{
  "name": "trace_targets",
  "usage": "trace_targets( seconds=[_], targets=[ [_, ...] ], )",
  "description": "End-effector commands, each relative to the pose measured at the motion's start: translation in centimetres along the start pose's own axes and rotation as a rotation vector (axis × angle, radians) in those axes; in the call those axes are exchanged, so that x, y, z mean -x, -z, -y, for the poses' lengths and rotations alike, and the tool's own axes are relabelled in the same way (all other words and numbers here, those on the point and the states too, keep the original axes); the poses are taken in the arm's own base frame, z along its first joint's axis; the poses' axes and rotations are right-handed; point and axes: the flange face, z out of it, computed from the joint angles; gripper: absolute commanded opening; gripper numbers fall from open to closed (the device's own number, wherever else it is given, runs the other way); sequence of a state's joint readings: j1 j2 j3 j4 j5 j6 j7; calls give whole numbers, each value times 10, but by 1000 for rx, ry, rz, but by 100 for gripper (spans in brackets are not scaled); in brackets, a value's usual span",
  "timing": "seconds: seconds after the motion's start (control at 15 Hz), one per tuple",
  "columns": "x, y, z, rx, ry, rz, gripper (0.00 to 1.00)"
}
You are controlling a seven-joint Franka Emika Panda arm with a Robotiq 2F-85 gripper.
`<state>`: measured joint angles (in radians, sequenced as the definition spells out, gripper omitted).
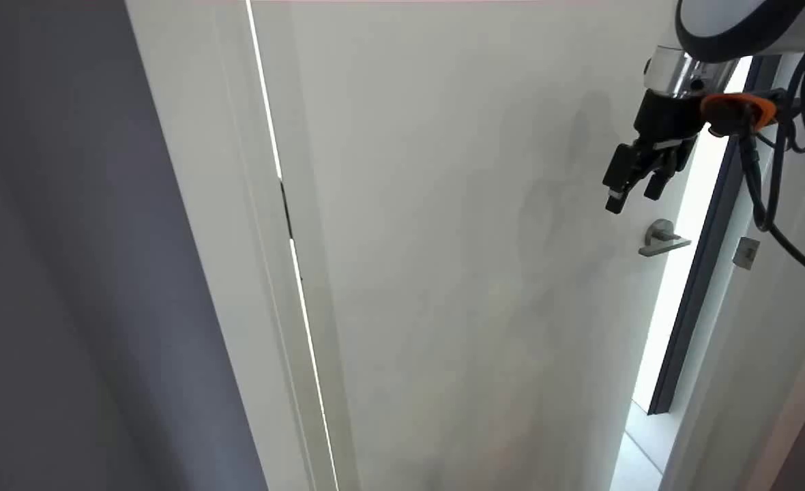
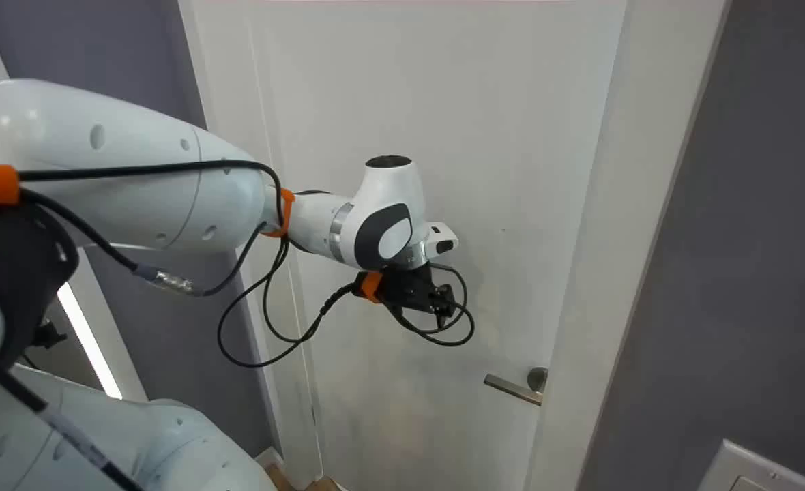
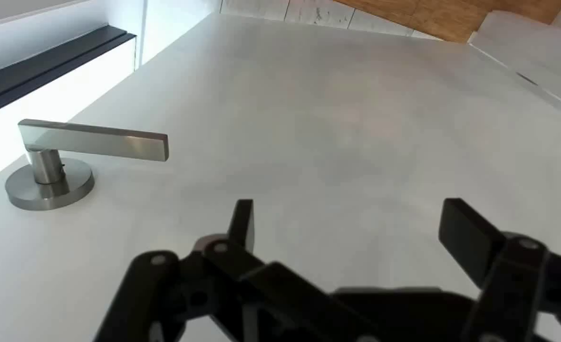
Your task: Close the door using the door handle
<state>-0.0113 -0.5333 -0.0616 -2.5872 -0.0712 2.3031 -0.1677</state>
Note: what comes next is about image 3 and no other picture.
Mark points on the black vertical strip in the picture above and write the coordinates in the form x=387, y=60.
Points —
x=39, y=63

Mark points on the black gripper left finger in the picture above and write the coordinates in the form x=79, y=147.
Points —
x=229, y=286

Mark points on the white cabinet door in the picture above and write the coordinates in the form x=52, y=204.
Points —
x=533, y=44

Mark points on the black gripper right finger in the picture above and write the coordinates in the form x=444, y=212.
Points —
x=514, y=278

